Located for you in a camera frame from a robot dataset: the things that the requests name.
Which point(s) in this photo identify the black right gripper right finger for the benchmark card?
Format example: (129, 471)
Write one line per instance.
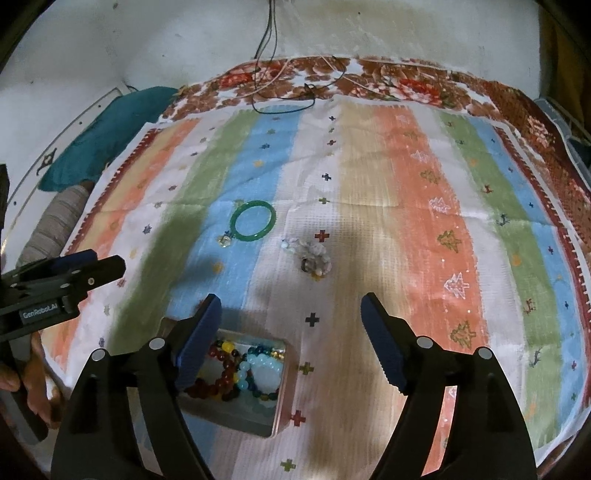
(416, 364)

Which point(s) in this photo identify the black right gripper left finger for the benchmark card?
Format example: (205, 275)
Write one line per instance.
(183, 349)

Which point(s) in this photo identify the pink metal jewelry box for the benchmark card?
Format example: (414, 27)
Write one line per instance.
(246, 384)

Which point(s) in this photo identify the person's left hand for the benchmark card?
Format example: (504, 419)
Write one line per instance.
(33, 376)

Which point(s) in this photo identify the grey striped pillow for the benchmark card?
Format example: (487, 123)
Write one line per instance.
(56, 224)

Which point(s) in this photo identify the green jade bangle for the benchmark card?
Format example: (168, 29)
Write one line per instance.
(252, 221)

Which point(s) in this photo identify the striped colourful cloth mat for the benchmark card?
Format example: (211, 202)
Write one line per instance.
(442, 215)

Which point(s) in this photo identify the teal pillow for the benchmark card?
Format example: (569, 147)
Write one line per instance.
(105, 138)

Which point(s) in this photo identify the brown floral bedsheet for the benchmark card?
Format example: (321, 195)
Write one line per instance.
(380, 78)

